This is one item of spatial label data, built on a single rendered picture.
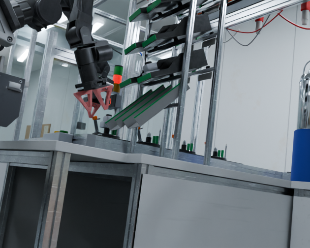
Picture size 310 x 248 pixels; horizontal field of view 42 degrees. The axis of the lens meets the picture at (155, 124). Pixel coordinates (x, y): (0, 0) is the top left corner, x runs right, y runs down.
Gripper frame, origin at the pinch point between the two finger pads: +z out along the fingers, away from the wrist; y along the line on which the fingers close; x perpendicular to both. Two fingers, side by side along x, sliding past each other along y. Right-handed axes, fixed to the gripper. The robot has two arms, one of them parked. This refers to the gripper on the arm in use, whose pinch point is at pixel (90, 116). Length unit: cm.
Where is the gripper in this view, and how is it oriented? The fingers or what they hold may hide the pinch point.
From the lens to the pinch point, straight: 200.9
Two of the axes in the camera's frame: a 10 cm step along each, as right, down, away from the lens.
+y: -5.7, 0.6, 8.2
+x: -8.1, -2.1, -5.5
